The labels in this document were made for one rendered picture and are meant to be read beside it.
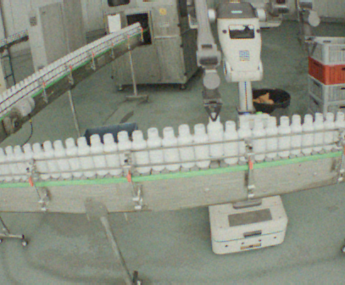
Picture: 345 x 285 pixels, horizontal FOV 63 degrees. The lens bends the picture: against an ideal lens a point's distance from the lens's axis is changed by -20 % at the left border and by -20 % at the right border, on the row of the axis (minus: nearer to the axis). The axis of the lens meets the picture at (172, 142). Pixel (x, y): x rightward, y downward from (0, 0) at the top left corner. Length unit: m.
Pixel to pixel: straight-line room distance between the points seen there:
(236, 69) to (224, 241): 1.07
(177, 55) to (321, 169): 3.75
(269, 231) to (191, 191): 0.94
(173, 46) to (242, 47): 3.16
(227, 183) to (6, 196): 1.06
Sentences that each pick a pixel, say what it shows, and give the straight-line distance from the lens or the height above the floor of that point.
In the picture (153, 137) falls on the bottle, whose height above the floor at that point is 1.14.
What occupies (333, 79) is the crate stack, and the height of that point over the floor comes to 0.72.
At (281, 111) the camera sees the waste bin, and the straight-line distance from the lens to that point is 2.90.
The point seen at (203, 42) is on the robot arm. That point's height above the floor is 1.48.
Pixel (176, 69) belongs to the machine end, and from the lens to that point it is 4.97.
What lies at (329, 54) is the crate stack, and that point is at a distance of 3.32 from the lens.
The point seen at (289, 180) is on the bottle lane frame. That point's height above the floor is 0.90.
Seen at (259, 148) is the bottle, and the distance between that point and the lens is 1.32.
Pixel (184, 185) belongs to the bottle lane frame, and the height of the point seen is 0.94.
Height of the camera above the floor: 1.72
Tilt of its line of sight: 28 degrees down
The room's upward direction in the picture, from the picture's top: 8 degrees counter-clockwise
